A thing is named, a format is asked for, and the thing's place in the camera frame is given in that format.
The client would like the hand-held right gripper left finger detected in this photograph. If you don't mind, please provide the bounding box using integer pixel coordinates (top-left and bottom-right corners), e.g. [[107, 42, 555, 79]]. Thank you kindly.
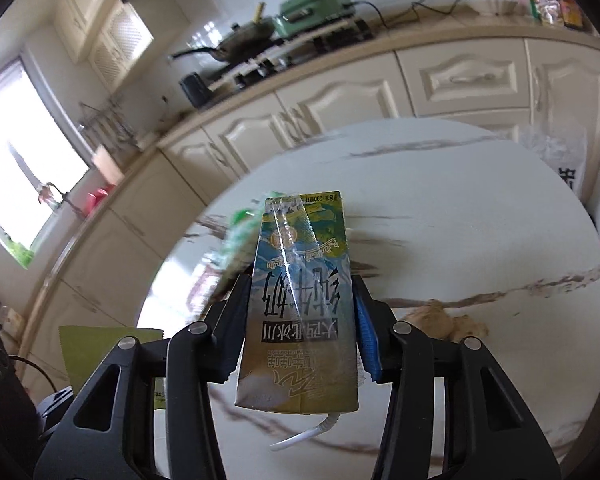
[[32, 272, 253, 480]]

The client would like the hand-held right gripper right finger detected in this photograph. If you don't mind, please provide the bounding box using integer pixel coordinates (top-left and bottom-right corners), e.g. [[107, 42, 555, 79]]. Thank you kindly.
[[350, 274, 563, 480]]

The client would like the brown corn cob piece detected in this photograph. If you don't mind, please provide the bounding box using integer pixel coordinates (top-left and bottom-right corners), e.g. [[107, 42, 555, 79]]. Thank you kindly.
[[405, 299, 490, 342]]

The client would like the blue green milk carton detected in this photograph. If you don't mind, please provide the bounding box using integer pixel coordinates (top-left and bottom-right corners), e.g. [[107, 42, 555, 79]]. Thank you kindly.
[[234, 191, 362, 417]]

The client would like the light green plastic wrapper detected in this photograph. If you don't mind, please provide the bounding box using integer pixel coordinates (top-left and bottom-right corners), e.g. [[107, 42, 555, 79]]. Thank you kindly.
[[211, 189, 268, 306]]

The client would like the white drinking straw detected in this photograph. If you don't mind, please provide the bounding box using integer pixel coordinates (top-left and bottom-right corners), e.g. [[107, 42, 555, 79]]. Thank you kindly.
[[272, 412, 342, 450]]

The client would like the green paper sheet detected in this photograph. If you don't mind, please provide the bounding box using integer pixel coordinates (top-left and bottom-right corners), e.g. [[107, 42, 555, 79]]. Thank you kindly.
[[59, 326, 167, 411]]

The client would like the wooden cutting board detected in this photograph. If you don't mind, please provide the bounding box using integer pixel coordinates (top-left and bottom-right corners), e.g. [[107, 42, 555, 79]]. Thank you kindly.
[[92, 145, 126, 183]]

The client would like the black box device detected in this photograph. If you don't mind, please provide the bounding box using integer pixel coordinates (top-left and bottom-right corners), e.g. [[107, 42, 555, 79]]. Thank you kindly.
[[0, 324, 46, 461]]

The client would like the metal sink faucet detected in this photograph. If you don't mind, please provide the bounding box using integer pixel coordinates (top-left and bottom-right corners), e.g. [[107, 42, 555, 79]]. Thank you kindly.
[[37, 182, 81, 216]]

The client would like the metal utensil rack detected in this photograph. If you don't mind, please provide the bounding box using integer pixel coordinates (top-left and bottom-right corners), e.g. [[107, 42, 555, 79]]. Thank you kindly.
[[77, 102, 133, 146]]

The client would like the black kettle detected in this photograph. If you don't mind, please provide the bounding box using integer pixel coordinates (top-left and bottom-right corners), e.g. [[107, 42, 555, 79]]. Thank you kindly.
[[180, 72, 213, 108]]

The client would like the row of cream base cabinets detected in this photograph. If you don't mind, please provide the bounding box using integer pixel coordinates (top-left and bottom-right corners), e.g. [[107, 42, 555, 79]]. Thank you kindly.
[[35, 37, 600, 361]]

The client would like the clear plastic bag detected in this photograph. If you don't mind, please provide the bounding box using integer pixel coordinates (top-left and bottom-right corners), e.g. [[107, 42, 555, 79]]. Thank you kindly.
[[517, 125, 588, 206]]

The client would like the kitchen window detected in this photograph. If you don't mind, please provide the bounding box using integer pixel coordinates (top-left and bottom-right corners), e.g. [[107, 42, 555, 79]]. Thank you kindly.
[[0, 50, 88, 266]]

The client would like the black gas stove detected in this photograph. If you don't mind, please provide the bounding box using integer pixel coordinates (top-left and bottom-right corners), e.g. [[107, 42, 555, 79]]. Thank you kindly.
[[215, 17, 376, 91]]

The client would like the dark wok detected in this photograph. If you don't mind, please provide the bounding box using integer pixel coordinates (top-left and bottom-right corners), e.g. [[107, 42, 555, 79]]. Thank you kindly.
[[170, 20, 276, 63]]

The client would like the green electric cooker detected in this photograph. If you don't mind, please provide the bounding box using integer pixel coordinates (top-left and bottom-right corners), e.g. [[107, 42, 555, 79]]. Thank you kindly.
[[272, 0, 358, 38]]

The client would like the cream wall cabinet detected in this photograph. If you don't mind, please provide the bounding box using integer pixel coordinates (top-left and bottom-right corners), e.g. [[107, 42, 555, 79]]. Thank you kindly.
[[55, 0, 153, 81]]

